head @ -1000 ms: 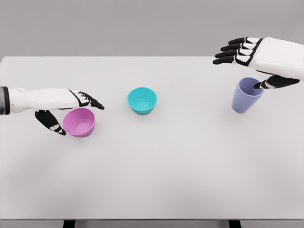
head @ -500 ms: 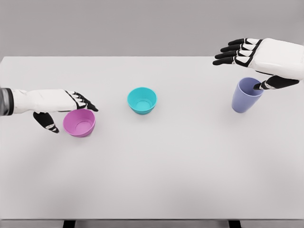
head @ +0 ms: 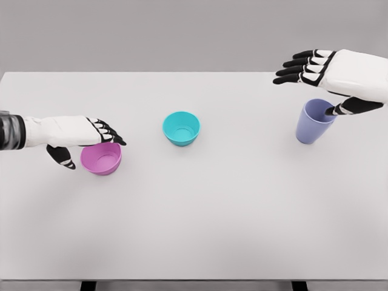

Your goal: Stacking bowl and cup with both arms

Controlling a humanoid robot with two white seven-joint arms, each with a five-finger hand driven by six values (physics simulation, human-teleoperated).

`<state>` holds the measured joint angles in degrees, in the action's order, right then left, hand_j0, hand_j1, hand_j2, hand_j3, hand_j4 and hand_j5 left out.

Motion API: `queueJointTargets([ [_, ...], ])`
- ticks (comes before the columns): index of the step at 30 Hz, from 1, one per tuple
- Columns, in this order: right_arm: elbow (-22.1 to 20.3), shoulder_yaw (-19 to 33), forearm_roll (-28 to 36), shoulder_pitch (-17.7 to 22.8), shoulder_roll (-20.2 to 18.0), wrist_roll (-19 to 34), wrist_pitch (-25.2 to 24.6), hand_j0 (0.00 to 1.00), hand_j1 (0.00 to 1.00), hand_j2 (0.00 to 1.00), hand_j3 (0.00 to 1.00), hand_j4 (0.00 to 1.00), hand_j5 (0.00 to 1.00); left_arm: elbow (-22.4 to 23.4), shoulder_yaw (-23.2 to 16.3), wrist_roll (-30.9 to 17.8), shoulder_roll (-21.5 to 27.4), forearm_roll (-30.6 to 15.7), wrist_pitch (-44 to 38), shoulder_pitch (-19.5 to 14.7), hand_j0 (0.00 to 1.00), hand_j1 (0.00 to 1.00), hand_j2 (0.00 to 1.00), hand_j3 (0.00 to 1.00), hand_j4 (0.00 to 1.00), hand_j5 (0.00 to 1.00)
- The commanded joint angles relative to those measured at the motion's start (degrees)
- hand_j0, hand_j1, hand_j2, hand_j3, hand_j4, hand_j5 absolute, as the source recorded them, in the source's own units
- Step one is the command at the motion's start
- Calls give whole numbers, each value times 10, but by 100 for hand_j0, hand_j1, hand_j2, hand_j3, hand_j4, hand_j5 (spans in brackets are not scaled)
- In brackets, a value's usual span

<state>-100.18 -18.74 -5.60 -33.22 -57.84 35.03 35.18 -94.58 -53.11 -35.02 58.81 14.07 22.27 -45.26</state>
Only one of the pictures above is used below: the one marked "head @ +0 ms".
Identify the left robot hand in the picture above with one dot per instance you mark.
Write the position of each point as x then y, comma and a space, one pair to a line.
72, 130

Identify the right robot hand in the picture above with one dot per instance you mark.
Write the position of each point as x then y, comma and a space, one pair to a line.
351, 72

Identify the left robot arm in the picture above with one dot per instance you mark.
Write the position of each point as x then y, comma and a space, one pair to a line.
21, 131

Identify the pink bowl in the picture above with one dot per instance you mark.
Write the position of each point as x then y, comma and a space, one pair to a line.
101, 159

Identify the lavender cup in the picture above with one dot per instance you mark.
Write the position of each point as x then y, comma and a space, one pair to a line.
313, 121

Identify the teal bowl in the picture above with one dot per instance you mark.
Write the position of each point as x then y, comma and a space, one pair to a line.
181, 128

